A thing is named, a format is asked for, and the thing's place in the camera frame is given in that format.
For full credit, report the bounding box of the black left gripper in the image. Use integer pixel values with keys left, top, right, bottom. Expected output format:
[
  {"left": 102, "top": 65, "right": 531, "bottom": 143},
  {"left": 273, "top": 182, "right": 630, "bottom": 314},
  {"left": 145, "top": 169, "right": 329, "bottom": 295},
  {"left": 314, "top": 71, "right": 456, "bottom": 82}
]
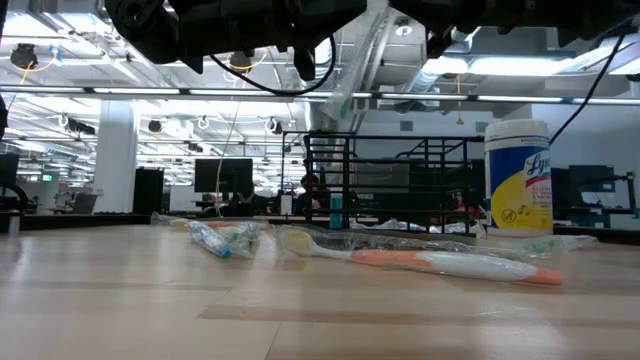
[{"left": 192, "top": 0, "right": 369, "bottom": 82}]

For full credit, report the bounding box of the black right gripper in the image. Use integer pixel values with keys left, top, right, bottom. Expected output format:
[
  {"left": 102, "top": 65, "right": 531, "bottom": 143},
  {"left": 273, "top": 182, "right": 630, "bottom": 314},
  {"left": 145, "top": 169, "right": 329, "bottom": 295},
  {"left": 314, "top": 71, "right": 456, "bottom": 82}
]
[{"left": 389, "top": 0, "right": 506, "bottom": 60}]

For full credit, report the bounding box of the green toothbrush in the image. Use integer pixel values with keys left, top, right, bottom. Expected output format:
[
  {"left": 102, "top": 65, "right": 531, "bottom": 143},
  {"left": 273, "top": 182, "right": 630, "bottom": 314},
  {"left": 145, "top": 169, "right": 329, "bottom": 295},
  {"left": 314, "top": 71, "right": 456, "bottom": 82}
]
[
  {"left": 519, "top": 233, "right": 600, "bottom": 254},
  {"left": 322, "top": 0, "right": 392, "bottom": 121}
]

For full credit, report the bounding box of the black wire caddy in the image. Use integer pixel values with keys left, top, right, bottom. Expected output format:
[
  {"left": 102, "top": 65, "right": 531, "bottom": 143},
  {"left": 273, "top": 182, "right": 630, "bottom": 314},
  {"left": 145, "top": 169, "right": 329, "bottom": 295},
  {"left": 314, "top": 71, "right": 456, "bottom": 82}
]
[{"left": 302, "top": 131, "right": 473, "bottom": 237}]

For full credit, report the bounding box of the teal toothbrush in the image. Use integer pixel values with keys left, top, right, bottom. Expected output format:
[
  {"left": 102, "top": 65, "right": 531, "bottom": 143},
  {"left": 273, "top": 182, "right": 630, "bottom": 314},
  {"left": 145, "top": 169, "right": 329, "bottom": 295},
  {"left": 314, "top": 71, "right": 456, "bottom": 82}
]
[{"left": 219, "top": 222, "right": 267, "bottom": 260}]

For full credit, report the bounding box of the black ceiling spotlight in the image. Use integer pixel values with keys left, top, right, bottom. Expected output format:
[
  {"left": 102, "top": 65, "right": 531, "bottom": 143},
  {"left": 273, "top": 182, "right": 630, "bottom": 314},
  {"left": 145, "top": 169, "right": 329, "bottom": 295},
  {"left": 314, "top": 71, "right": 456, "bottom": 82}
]
[
  {"left": 9, "top": 43, "right": 39, "bottom": 70},
  {"left": 229, "top": 49, "right": 254, "bottom": 74}
]

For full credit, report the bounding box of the grey computer monitor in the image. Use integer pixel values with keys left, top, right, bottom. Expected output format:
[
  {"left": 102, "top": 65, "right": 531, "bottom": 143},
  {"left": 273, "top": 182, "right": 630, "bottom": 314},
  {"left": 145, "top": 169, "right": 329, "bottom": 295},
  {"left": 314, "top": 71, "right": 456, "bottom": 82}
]
[{"left": 349, "top": 159, "right": 412, "bottom": 195}]

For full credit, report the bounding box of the person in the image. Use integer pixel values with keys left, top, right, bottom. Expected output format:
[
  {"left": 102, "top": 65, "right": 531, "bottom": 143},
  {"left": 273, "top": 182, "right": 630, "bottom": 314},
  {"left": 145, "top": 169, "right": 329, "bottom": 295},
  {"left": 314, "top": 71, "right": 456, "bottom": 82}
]
[
  {"left": 449, "top": 189, "right": 484, "bottom": 222},
  {"left": 298, "top": 173, "right": 327, "bottom": 217}
]

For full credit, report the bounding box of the black computer monitor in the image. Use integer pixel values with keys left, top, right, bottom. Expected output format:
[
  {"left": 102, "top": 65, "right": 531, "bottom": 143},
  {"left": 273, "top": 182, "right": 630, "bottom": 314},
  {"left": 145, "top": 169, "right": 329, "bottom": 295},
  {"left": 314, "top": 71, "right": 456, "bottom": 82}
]
[
  {"left": 194, "top": 158, "right": 255, "bottom": 195},
  {"left": 568, "top": 164, "right": 617, "bottom": 195}
]

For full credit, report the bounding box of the Lysol wipes canister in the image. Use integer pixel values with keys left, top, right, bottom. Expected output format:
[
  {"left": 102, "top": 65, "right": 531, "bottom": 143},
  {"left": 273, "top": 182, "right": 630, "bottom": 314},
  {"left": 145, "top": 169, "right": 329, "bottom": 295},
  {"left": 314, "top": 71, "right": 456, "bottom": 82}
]
[{"left": 483, "top": 118, "right": 555, "bottom": 238}]

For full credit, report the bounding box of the long ceiling light strip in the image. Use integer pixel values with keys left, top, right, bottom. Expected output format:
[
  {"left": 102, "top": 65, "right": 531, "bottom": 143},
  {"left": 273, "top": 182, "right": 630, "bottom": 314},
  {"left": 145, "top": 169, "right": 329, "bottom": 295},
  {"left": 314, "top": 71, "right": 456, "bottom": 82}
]
[{"left": 0, "top": 84, "right": 640, "bottom": 106}]

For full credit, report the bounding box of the grey laptop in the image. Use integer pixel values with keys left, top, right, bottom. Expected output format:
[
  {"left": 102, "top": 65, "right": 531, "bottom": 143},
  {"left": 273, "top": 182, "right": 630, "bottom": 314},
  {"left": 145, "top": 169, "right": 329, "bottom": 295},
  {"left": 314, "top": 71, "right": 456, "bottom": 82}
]
[{"left": 72, "top": 193, "right": 100, "bottom": 216}]

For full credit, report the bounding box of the black office chair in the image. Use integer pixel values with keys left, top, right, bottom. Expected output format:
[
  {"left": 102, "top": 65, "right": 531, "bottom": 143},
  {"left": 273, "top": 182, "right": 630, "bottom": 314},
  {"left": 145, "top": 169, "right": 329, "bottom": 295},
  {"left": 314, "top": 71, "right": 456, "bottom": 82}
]
[{"left": 0, "top": 152, "right": 30, "bottom": 216}]

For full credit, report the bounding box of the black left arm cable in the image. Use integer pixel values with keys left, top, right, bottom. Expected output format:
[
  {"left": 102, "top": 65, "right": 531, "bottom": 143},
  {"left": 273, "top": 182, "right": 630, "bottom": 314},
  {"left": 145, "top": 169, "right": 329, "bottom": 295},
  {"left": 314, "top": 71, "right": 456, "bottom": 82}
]
[{"left": 208, "top": 32, "right": 337, "bottom": 97}]

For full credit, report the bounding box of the yellow hanging cord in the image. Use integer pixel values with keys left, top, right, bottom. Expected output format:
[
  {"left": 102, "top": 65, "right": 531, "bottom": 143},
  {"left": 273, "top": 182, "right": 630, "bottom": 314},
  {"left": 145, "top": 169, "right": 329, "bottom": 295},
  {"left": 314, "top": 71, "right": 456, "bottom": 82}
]
[{"left": 454, "top": 74, "right": 464, "bottom": 126}]

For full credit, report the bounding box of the long black right arm cable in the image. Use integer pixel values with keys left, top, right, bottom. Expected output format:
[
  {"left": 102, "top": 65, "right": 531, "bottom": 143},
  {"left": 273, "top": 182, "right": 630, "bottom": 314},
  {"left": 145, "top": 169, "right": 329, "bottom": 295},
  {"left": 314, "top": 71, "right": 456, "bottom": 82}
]
[{"left": 548, "top": 27, "right": 629, "bottom": 146}]

